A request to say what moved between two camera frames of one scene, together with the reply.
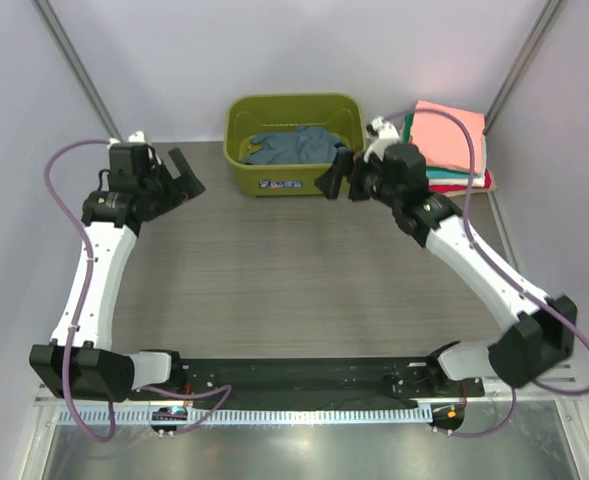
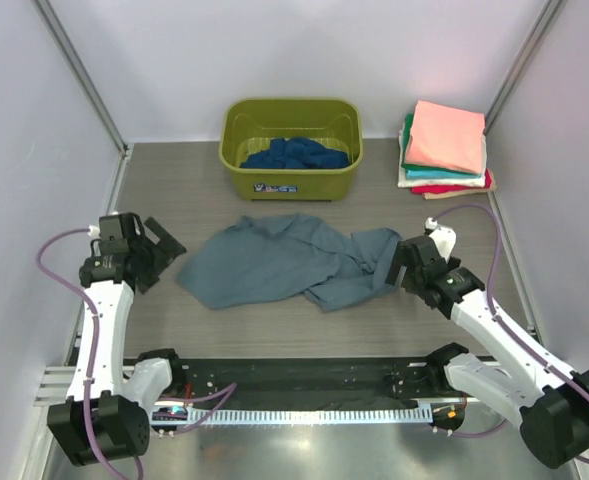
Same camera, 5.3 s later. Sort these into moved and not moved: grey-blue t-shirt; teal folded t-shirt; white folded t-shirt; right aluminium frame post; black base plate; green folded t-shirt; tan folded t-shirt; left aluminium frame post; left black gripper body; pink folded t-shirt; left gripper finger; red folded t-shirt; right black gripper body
Moved: left black gripper body; right black gripper body; grey-blue t-shirt; left gripper finger
Not moved: left aluminium frame post; white folded t-shirt; tan folded t-shirt; black base plate; green folded t-shirt; teal folded t-shirt; pink folded t-shirt; right aluminium frame post; red folded t-shirt
